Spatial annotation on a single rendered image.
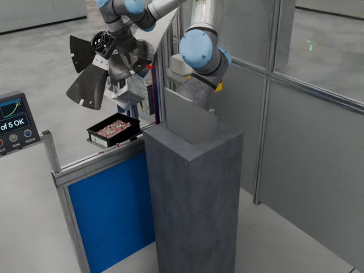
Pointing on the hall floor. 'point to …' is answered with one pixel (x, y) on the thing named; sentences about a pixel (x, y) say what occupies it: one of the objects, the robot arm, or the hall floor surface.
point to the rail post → (66, 203)
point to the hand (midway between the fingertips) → (129, 68)
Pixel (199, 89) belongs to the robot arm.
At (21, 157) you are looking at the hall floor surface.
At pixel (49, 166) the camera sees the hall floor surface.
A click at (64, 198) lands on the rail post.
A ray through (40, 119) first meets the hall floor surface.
